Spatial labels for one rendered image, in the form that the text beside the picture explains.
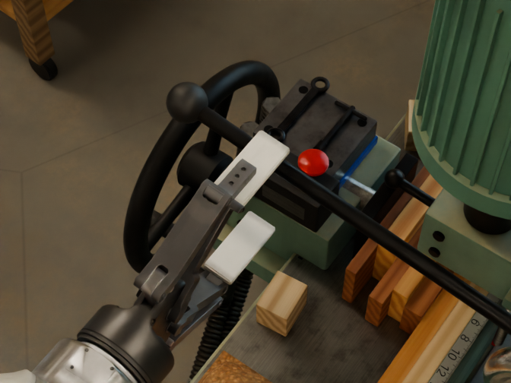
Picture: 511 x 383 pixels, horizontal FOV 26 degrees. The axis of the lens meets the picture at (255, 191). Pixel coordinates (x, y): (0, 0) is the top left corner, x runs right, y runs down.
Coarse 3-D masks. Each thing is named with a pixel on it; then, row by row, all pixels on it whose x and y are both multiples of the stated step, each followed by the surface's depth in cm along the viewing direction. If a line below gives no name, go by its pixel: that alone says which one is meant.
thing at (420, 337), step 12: (456, 276) 109; (444, 300) 108; (456, 300) 108; (432, 312) 107; (444, 312) 107; (420, 324) 107; (432, 324) 107; (420, 336) 106; (432, 336) 106; (408, 348) 105; (420, 348) 105; (396, 360) 105; (408, 360) 105; (384, 372) 104; (396, 372) 104; (408, 372) 104
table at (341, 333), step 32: (256, 256) 119; (320, 288) 113; (320, 320) 111; (352, 320) 111; (384, 320) 111; (256, 352) 109; (288, 352) 109; (320, 352) 109; (352, 352) 109; (384, 352) 109; (480, 352) 115
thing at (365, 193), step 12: (408, 156) 111; (396, 168) 110; (408, 168) 110; (348, 180) 113; (408, 180) 111; (360, 192) 112; (372, 192) 112; (384, 192) 108; (396, 192) 109; (360, 204) 112; (372, 204) 107; (384, 204) 108; (372, 216) 107; (384, 216) 110; (360, 240) 110
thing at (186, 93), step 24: (168, 96) 91; (192, 96) 90; (192, 120) 91; (216, 120) 91; (240, 144) 90; (288, 168) 89; (312, 192) 89; (360, 216) 88; (384, 240) 87; (408, 264) 87; (432, 264) 87; (456, 288) 86; (480, 312) 86; (504, 312) 85
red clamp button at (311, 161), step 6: (306, 150) 107; (312, 150) 107; (318, 150) 107; (300, 156) 107; (306, 156) 107; (312, 156) 107; (318, 156) 107; (324, 156) 107; (300, 162) 107; (306, 162) 107; (312, 162) 107; (318, 162) 107; (324, 162) 107; (300, 168) 107; (306, 168) 106; (312, 168) 106; (318, 168) 106; (324, 168) 106; (312, 174) 106; (318, 174) 106
